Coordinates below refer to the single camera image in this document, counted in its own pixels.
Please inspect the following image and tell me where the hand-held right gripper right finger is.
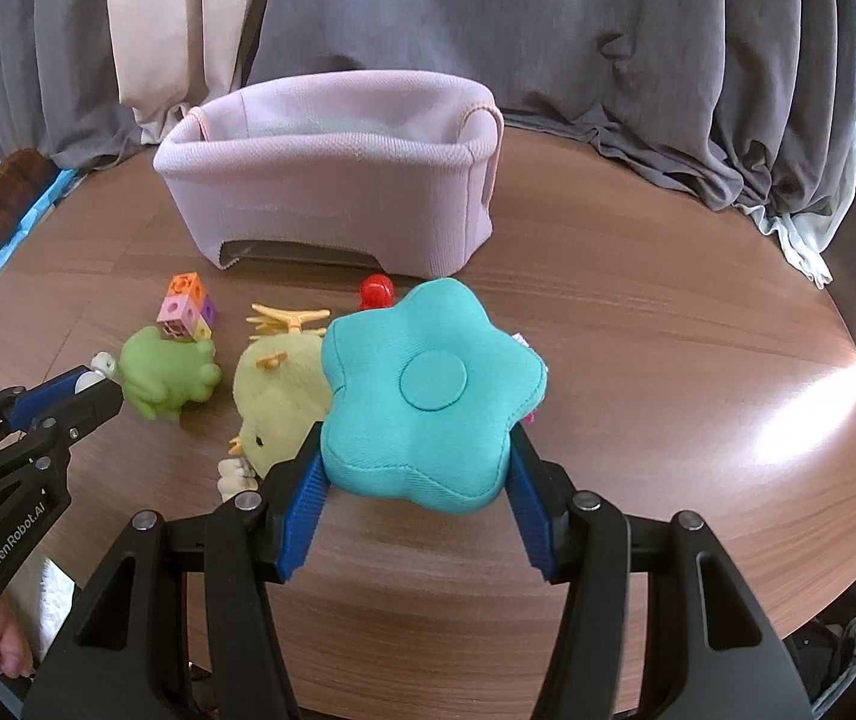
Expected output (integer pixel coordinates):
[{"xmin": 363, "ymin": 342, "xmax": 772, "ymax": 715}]
[{"xmin": 506, "ymin": 427, "xmax": 819, "ymax": 720}]

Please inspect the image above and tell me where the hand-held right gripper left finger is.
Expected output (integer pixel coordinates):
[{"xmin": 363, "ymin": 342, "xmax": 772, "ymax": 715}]
[{"xmin": 19, "ymin": 422, "xmax": 335, "ymax": 720}]

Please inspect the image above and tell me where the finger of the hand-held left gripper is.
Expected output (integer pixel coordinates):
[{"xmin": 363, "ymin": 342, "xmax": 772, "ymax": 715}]
[
  {"xmin": 0, "ymin": 381, "xmax": 126, "ymax": 503},
  {"xmin": 0, "ymin": 366, "xmax": 103, "ymax": 458}
]

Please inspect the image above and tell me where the small white toy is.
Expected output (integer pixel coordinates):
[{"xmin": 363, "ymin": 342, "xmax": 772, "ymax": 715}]
[{"xmin": 74, "ymin": 351, "xmax": 118, "ymax": 392}]

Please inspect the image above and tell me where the cream figure toy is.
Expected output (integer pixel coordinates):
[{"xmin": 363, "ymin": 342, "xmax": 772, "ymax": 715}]
[{"xmin": 218, "ymin": 456, "xmax": 264, "ymax": 500}]

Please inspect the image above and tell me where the green frog toy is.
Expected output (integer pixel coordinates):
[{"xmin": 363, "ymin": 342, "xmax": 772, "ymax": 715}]
[{"xmin": 116, "ymin": 326, "xmax": 223, "ymax": 425}]

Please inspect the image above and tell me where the yellow chick plush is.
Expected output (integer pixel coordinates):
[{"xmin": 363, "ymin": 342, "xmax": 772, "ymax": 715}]
[{"xmin": 229, "ymin": 334, "xmax": 339, "ymax": 477}]

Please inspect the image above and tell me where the colourful building block stack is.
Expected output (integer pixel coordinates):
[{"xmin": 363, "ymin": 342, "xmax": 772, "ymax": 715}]
[{"xmin": 158, "ymin": 274, "xmax": 219, "ymax": 346}]

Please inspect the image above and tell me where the teal star cushion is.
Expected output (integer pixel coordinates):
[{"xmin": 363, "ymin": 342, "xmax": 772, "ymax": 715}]
[{"xmin": 320, "ymin": 277, "xmax": 549, "ymax": 517}]

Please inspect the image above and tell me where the yellow antler hair clip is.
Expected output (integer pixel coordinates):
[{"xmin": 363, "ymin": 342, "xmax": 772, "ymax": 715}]
[{"xmin": 245, "ymin": 304, "xmax": 333, "ymax": 342}]

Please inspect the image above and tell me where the red figure toy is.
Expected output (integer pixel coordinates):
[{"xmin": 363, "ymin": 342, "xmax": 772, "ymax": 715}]
[{"xmin": 359, "ymin": 275, "xmax": 397, "ymax": 310}]

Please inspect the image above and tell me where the pink fabric basket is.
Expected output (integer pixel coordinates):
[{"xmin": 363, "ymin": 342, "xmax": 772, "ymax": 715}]
[{"xmin": 154, "ymin": 71, "xmax": 505, "ymax": 278}]

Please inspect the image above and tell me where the person's left hand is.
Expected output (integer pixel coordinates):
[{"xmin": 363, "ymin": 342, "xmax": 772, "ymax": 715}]
[{"xmin": 0, "ymin": 600, "xmax": 37, "ymax": 682}]

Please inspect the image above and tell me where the white fluffy rug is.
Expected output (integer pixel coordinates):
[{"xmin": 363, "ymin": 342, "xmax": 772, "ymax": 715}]
[{"xmin": 4, "ymin": 556, "xmax": 90, "ymax": 683}]

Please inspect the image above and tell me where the light blue plastic strip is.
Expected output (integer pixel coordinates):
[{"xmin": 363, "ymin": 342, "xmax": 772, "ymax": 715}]
[{"xmin": 0, "ymin": 167, "xmax": 82, "ymax": 332}]

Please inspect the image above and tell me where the dark cloth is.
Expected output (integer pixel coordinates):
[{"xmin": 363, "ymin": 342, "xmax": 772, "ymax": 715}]
[{"xmin": 783, "ymin": 568, "xmax": 856, "ymax": 700}]

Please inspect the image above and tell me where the grey curtain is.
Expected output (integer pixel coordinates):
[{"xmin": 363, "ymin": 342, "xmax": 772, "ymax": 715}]
[
  {"xmin": 0, "ymin": 0, "xmax": 133, "ymax": 170},
  {"xmin": 248, "ymin": 0, "xmax": 856, "ymax": 215}
]

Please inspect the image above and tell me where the white sheer curtain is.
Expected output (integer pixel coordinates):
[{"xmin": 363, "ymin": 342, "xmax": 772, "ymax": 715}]
[{"xmin": 761, "ymin": 202, "xmax": 835, "ymax": 290}]

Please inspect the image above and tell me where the beige curtain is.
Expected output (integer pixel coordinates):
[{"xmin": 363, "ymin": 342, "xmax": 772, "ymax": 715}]
[{"xmin": 101, "ymin": 0, "xmax": 279, "ymax": 145}]

